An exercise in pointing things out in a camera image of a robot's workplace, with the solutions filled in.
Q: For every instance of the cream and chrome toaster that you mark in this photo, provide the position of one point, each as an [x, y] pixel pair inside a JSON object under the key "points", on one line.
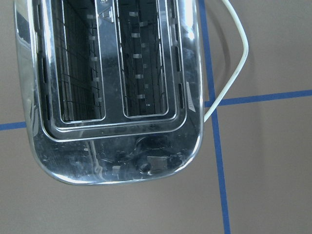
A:
{"points": [[112, 90]]}

